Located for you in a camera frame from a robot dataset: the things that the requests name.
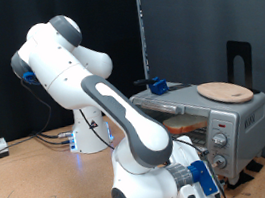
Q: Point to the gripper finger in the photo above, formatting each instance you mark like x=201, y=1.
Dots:
x=204, y=152
x=222, y=183

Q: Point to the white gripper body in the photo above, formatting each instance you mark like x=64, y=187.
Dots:
x=185, y=154

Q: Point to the white bread slice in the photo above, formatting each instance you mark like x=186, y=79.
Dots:
x=185, y=122

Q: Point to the small blue object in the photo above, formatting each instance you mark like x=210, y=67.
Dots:
x=158, y=87

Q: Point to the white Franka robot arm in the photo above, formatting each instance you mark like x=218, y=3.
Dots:
x=55, y=60

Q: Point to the metal oven rack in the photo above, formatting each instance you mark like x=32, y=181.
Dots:
x=197, y=137

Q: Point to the silver oven knob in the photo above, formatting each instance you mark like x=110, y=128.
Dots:
x=220, y=140
x=220, y=160

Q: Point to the silver toaster oven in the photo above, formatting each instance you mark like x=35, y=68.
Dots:
x=254, y=120

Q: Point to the black foam pad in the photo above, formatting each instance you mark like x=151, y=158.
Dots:
x=255, y=166
x=239, y=179

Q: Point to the round wooden cutting board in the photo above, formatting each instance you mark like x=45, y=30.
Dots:
x=222, y=91

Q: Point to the black metal bookend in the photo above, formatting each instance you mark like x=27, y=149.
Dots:
x=232, y=49

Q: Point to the grey metal pole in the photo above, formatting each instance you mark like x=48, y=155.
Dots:
x=142, y=26

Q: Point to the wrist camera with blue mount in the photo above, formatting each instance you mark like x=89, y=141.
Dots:
x=202, y=177

